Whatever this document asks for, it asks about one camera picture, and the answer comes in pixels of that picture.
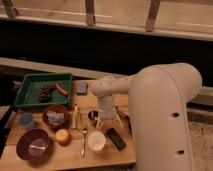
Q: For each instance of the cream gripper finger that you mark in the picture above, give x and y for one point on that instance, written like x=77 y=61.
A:
x=118 y=119
x=99 y=124

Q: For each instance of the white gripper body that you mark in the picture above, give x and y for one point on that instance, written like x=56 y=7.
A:
x=107 y=108

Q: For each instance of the black eraser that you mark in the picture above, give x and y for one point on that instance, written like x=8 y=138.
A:
x=116 y=139

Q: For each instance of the purple bowl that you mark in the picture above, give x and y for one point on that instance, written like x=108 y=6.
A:
x=32 y=145

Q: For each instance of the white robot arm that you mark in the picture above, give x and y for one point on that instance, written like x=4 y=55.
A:
x=157 y=100

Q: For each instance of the red bowl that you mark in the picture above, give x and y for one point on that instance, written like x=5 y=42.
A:
x=58 y=109

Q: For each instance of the small metal cup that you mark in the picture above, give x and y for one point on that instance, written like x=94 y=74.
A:
x=93 y=116

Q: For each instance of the white cup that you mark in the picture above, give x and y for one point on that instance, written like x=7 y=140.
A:
x=96 y=141

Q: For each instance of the banana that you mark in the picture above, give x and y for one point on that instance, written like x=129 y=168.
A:
x=76 y=119

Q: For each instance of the blue sponge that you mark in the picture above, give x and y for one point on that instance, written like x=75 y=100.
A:
x=82 y=88

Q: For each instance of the yellow apple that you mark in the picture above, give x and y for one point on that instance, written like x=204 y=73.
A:
x=63 y=136

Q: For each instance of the crumpled grey cloth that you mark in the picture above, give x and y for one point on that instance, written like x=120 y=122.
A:
x=55 y=118

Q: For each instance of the red sausage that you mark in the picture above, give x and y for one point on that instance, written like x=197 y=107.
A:
x=61 y=90

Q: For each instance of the dark brown food pieces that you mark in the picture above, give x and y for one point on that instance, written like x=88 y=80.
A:
x=45 y=94

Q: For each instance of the green plastic tray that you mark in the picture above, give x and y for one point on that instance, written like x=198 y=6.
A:
x=38 y=91

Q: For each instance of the small blue cup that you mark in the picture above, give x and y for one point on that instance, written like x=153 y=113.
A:
x=27 y=121

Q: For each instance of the black handled knife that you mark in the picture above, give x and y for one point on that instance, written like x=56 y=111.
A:
x=125 y=118

